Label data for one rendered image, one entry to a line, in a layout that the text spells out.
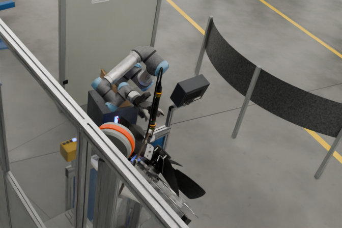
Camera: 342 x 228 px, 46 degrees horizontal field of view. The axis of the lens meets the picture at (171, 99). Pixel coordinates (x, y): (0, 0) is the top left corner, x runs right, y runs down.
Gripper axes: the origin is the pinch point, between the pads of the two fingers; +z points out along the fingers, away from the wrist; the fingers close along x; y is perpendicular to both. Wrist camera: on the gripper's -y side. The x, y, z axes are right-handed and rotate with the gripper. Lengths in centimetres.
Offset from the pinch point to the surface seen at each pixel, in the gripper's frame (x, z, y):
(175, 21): -304, -301, 149
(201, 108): -184, -111, 148
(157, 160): 3.1, 9.9, 26.1
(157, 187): 10.7, 21.4, 34.0
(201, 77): -79, -39, 23
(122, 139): 59, 43, -46
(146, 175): 12.6, 13.0, 31.0
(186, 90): -59, -33, 25
